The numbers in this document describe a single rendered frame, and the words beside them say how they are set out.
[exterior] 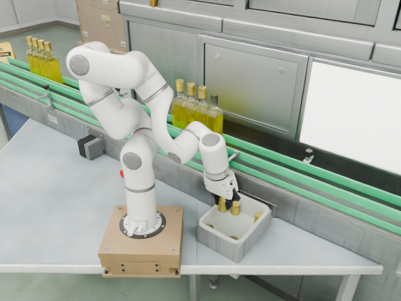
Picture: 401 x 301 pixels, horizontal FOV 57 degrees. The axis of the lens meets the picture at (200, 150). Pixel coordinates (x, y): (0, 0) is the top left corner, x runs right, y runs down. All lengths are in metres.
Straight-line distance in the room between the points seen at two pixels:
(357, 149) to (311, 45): 0.39
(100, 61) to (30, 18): 6.72
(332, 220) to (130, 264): 0.68
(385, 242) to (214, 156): 0.62
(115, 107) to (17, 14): 6.53
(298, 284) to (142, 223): 1.00
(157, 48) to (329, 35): 0.81
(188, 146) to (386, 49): 0.65
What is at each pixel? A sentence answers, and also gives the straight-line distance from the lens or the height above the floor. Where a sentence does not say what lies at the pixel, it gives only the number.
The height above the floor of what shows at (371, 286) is 0.42.
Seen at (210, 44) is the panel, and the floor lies 1.29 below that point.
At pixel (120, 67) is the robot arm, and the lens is 0.95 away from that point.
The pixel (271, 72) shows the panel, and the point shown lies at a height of 1.23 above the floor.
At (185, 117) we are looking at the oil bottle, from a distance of 1.51.
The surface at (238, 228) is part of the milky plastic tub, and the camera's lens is 1.35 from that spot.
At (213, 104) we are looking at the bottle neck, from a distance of 1.41.
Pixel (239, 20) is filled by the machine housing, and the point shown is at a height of 1.39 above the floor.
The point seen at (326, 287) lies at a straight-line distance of 1.88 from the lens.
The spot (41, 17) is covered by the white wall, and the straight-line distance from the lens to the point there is 7.77.
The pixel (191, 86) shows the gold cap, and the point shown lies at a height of 1.16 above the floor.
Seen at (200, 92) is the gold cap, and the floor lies 1.14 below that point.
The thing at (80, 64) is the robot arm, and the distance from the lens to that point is 0.98.
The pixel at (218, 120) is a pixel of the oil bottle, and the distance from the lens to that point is 1.43.
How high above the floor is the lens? 1.71
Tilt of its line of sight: 32 degrees down
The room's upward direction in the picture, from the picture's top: straight up
